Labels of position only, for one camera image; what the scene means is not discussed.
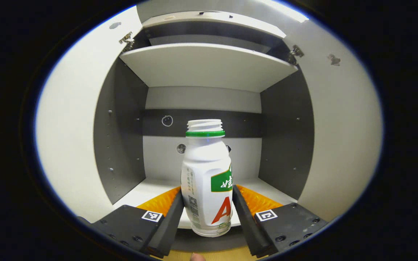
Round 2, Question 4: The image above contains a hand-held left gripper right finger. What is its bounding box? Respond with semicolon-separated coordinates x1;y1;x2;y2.
232;184;328;258

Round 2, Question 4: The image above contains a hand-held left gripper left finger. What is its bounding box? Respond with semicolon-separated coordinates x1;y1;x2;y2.
78;186;185;258

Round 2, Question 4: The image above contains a white plastic bottle green label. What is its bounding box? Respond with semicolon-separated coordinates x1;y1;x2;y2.
181;119;234;238

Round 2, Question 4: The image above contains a white cabinet door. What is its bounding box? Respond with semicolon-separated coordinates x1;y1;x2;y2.
35;5;148;223
260;18;384;212

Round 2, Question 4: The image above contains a white cabinet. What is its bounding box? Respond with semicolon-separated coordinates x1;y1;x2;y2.
93;11;315;252

